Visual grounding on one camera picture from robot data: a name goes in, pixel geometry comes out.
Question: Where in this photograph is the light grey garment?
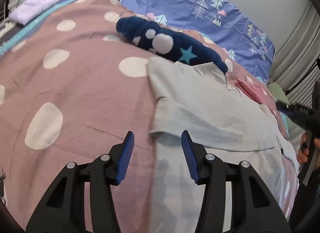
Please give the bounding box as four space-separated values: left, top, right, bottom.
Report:
148 57 298 232

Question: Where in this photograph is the person right hand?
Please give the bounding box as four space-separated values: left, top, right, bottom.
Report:
297 133 320 164

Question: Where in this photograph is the green pillow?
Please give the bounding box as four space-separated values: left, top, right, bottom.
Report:
267 83 290 104

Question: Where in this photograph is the beige curtain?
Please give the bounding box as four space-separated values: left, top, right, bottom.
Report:
269 0 320 146

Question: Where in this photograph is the pink polka dot blanket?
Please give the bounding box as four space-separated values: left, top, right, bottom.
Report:
0 0 301 231

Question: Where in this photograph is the navy star fleece garment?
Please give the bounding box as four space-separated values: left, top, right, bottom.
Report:
116 16 228 74

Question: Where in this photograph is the purple tree print pillow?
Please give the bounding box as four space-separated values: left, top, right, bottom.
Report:
120 0 275 83

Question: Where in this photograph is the lilac folded garment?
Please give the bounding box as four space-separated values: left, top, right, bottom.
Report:
8 0 62 26

